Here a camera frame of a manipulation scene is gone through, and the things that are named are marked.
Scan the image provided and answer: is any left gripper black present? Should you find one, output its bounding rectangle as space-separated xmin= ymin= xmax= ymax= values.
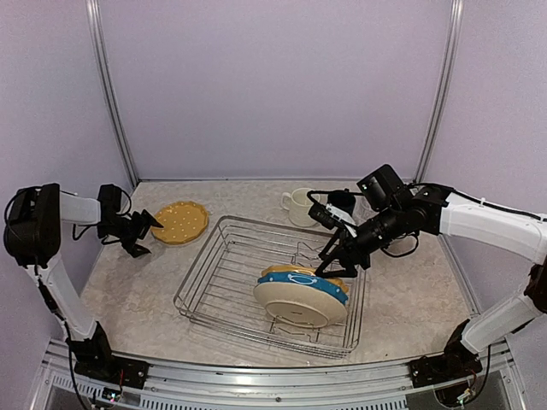
xmin=98 ymin=209 xmax=162 ymax=257

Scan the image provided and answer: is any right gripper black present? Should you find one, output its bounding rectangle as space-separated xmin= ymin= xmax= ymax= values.
xmin=316 ymin=203 xmax=406 ymax=277

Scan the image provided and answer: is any yellow oval dish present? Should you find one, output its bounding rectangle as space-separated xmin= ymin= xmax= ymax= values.
xmin=261 ymin=265 xmax=350 ymax=293
xmin=150 ymin=201 xmax=209 ymax=245

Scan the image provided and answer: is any blue oval dish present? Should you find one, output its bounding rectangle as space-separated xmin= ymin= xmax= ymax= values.
xmin=257 ymin=271 xmax=349 ymax=305

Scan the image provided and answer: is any tall clear glass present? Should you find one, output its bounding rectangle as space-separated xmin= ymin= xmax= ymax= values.
xmin=353 ymin=196 xmax=375 ymax=224

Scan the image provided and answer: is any dark blue mug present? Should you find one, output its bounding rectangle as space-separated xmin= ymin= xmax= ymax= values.
xmin=327 ymin=190 xmax=356 ymax=217

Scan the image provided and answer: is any cream plate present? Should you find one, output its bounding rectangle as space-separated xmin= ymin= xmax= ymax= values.
xmin=253 ymin=283 xmax=348 ymax=329

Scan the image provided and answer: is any white ribbed mug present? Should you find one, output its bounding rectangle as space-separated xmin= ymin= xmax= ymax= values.
xmin=280 ymin=188 xmax=317 ymax=228

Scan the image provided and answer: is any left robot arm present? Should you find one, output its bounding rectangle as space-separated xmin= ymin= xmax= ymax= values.
xmin=3 ymin=183 xmax=161 ymax=380

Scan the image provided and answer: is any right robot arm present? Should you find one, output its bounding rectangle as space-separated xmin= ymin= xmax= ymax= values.
xmin=307 ymin=164 xmax=546 ymax=379

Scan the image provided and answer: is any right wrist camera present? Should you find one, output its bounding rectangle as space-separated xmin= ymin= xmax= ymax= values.
xmin=309 ymin=202 xmax=357 ymax=237

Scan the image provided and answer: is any right camera cable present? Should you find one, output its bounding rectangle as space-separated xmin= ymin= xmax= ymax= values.
xmin=305 ymin=189 xmax=364 ymax=206

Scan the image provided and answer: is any wire dish rack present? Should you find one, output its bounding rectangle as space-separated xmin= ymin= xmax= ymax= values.
xmin=174 ymin=216 xmax=366 ymax=359

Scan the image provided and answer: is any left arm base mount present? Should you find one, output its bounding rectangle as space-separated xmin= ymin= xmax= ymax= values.
xmin=66 ymin=323 xmax=150 ymax=390

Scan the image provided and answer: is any right frame post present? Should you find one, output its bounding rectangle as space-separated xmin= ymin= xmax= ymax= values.
xmin=413 ymin=0 xmax=464 ymax=182

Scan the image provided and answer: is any frame post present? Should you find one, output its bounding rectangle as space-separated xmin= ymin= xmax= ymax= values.
xmin=413 ymin=0 xmax=464 ymax=182
xmin=85 ymin=0 xmax=140 ymax=188

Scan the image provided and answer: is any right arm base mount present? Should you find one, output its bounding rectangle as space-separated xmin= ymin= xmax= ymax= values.
xmin=408 ymin=319 xmax=483 ymax=388

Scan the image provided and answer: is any left frame post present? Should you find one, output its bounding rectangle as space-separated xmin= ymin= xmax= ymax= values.
xmin=85 ymin=0 xmax=140 ymax=188

